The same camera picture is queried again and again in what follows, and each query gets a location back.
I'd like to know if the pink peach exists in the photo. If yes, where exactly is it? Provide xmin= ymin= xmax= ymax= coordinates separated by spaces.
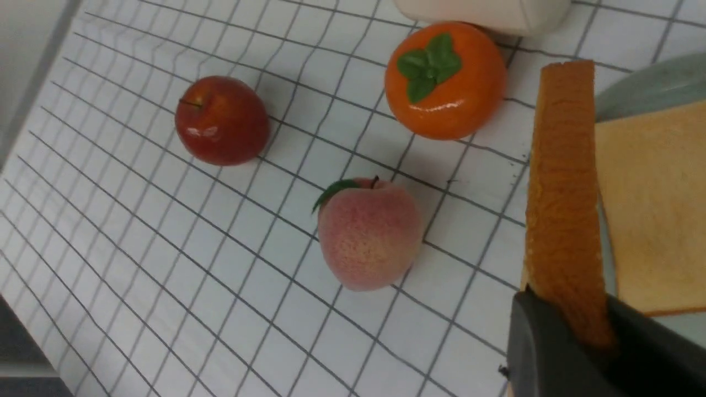
xmin=312 ymin=178 xmax=424 ymax=292

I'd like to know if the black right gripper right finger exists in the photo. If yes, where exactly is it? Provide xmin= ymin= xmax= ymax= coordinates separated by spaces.
xmin=607 ymin=297 xmax=705 ymax=396

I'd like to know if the white grid tablecloth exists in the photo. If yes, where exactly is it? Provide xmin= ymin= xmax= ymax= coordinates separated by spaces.
xmin=2 ymin=1 xmax=704 ymax=396

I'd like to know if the white two-slot toaster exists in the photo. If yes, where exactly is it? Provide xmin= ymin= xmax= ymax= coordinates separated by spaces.
xmin=394 ymin=1 xmax=571 ymax=37

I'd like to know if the light green plate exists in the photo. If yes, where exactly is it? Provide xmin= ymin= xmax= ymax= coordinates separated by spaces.
xmin=596 ymin=53 xmax=704 ymax=347

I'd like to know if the red apple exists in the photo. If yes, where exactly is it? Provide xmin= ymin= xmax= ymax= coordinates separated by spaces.
xmin=174 ymin=76 xmax=270 ymax=167

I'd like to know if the toast slice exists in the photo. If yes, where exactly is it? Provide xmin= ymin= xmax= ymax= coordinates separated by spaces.
xmin=525 ymin=60 xmax=617 ymax=351
xmin=595 ymin=101 xmax=705 ymax=316

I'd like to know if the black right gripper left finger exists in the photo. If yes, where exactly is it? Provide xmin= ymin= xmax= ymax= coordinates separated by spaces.
xmin=502 ymin=291 xmax=624 ymax=396

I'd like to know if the orange persimmon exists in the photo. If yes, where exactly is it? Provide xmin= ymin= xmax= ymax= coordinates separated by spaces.
xmin=385 ymin=21 xmax=507 ymax=141

